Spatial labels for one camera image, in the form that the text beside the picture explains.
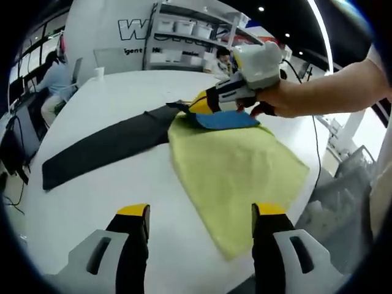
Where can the grey mesh office chair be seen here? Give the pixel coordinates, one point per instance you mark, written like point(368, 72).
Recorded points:
point(337, 199)

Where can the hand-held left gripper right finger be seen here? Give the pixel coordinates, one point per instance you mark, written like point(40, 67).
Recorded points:
point(266, 245)

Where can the grey metal shelf rack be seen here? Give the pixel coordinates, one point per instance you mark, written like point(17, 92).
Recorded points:
point(183, 43)

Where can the row of white storage boxes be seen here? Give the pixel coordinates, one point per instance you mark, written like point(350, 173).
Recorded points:
point(183, 29)

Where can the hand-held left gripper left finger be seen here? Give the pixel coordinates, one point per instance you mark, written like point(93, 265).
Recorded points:
point(131, 245)

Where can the yellow grey blue garment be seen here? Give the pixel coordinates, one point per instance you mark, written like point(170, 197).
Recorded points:
point(232, 171)

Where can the white paper cup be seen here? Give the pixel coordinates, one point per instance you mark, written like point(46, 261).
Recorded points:
point(98, 73)

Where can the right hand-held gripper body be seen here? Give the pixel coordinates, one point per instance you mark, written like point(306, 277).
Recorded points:
point(260, 64)

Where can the white office chair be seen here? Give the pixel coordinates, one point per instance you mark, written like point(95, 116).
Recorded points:
point(76, 73)

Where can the black tripod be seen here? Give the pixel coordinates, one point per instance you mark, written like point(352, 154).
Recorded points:
point(12, 147)

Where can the person's right hand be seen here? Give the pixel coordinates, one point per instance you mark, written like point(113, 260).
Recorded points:
point(288, 99)

